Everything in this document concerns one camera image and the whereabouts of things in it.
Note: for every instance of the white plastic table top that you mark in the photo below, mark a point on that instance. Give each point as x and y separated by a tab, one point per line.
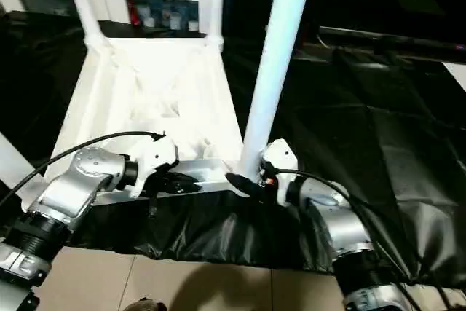
160	92

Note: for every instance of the white plastic table leg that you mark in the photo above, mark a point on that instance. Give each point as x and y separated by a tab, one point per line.
280	56
84	5
215	1
14	162

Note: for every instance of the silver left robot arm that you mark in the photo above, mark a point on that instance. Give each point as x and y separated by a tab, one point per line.
73	180

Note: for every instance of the black work mat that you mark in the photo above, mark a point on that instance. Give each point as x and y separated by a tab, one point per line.
364	143

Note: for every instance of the dark left robot foot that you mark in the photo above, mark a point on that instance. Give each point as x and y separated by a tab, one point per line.
145	304

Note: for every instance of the red bottle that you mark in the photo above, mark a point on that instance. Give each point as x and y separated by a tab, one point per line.
133	14

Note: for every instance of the white flat board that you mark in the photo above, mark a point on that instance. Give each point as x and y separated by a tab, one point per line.
457	76

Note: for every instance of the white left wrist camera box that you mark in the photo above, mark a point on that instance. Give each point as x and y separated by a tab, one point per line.
156	154

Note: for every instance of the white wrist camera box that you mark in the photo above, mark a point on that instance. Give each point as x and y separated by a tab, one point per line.
156	154
278	158

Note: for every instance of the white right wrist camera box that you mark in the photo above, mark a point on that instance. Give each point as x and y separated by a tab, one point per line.
278	158

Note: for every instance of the black rail bar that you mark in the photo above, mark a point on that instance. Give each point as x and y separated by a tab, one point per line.
393	38

